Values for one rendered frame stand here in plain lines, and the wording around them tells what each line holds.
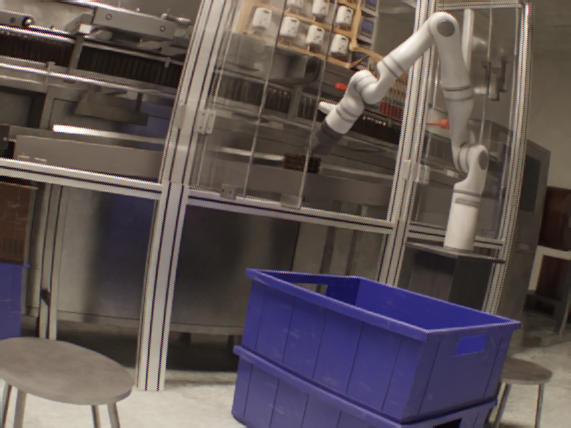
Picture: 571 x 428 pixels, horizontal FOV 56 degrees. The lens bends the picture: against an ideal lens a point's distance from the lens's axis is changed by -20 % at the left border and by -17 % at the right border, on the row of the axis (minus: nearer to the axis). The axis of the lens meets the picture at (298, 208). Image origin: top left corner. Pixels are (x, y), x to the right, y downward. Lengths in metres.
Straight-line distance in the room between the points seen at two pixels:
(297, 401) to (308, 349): 0.14
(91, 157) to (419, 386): 1.00
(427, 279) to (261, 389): 0.61
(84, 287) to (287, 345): 0.75
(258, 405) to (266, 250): 0.80
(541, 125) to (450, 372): 5.58
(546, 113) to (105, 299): 5.55
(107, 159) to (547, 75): 5.77
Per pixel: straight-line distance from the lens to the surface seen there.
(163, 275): 1.68
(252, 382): 1.60
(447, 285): 1.78
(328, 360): 1.37
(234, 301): 2.20
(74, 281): 1.93
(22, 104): 2.08
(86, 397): 0.99
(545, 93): 6.81
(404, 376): 1.22
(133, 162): 1.67
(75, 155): 1.61
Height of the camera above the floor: 0.65
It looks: 2 degrees down
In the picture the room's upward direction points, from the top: 11 degrees clockwise
